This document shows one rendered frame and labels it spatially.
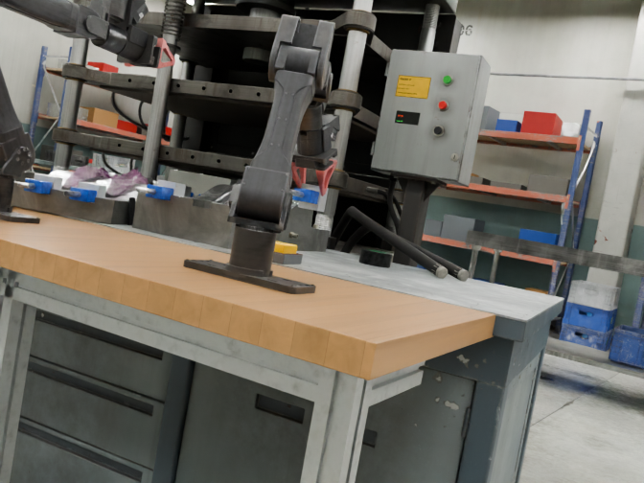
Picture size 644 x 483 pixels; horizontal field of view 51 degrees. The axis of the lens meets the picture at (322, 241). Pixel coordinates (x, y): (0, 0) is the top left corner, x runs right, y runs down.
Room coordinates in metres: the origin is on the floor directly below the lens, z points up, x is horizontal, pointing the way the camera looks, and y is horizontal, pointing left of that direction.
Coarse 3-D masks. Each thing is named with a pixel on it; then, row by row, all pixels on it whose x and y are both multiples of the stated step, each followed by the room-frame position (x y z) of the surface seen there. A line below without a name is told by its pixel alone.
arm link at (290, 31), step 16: (288, 16) 1.16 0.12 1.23; (288, 32) 1.13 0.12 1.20; (304, 32) 1.18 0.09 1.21; (320, 32) 1.14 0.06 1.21; (272, 48) 1.11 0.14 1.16; (320, 48) 1.12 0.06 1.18; (272, 64) 1.11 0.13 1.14; (320, 64) 1.10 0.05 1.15; (272, 80) 1.13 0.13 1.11; (320, 80) 1.11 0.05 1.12
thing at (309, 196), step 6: (306, 186) 1.49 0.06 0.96; (312, 186) 1.49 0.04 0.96; (318, 186) 1.48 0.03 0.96; (294, 192) 1.41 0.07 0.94; (300, 192) 1.43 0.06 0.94; (306, 192) 1.45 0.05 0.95; (312, 192) 1.45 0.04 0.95; (318, 192) 1.48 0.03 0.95; (294, 198) 1.46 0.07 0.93; (300, 198) 1.45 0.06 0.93; (306, 198) 1.44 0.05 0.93; (312, 198) 1.45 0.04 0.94; (318, 198) 1.48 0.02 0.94; (324, 198) 1.50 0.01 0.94; (300, 204) 1.49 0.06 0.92; (306, 204) 1.49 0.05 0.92; (312, 204) 1.48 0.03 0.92; (318, 204) 1.48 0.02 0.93; (324, 204) 1.50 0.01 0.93; (318, 210) 1.48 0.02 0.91
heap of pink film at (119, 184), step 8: (80, 168) 1.70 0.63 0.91; (88, 168) 1.71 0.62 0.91; (96, 168) 1.71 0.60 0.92; (72, 176) 1.66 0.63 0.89; (80, 176) 1.66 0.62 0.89; (88, 176) 1.67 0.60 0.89; (96, 176) 1.69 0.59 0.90; (104, 176) 1.75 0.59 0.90; (112, 176) 1.82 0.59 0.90; (120, 176) 1.69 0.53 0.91; (128, 176) 1.69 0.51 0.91; (136, 176) 1.70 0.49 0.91; (144, 176) 1.75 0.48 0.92; (64, 184) 1.64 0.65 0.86; (72, 184) 1.65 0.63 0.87; (112, 184) 1.64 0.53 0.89; (120, 184) 1.65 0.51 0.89; (128, 184) 1.66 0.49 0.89; (136, 184) 1.68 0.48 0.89; (144, 184) 1.73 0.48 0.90; (112, 192) 1.63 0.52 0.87; (120, 192) 1.63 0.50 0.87
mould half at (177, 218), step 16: (208, 192) 1.74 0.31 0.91; (144, 208) 1.50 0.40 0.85; (160, 208) 1.48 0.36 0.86; (176, 208) 1.46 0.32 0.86; (192, 208) 1.45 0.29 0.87; (224, 208) 1.41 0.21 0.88; (304, 208) 1.69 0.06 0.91; (144, 224) 1.49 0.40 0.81; (160, 224) 1.48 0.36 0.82; (176, 224) 1.46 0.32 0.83; (192, 224) 1.44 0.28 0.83; (208, 224) 1.43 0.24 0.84; (224, 224) 1.41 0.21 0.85; (288, 224) 1.63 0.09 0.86; (304, 224) 1.71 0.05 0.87; (192, 240) 1.44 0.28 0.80; (208, 240) 1.42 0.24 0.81; (224, 240) 1.41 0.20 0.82; (288, 240) 1.64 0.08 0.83; (304, 240) 1.72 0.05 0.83; (320, 240) 1.81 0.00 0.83
